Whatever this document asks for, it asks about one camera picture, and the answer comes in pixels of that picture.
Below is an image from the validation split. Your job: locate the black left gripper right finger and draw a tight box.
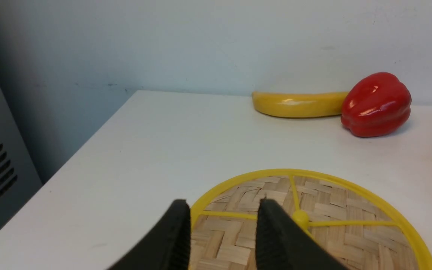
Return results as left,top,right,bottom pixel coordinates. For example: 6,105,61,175
256,199,347,270

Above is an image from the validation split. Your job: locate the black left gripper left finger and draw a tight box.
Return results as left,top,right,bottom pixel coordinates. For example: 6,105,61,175
109,199,191,270

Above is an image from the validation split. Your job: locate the yellow woven bamboo steamer lid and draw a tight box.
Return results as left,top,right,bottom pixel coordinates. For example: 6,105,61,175
189,169,432,270

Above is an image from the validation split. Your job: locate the yellow banana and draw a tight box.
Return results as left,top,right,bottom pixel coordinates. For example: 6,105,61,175
252,91,349,119

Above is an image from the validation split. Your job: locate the red bell pepper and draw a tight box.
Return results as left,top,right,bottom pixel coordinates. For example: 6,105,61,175
340,72,412,137

